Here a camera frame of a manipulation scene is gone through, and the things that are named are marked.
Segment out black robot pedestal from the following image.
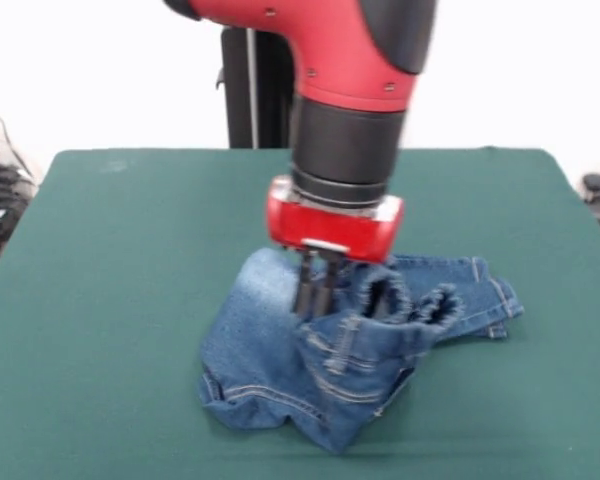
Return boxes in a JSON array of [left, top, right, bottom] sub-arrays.
[[214, 27, 300, 150]]

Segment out blue denim jeans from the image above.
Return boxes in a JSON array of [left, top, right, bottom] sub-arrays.
[[197, 247, 526, 456]]

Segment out thin grey cable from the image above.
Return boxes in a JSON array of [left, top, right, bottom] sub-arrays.
[[0, 92, 34, 181]]

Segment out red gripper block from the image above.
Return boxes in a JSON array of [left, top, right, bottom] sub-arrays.
[[265, 174, 406, 319]]

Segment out black cable bundle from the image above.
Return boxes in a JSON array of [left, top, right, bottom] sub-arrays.
[[0, 164, 37, 261]]

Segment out dark green table cloth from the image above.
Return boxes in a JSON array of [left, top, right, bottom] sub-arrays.
[[0, 146, 600, 480]]

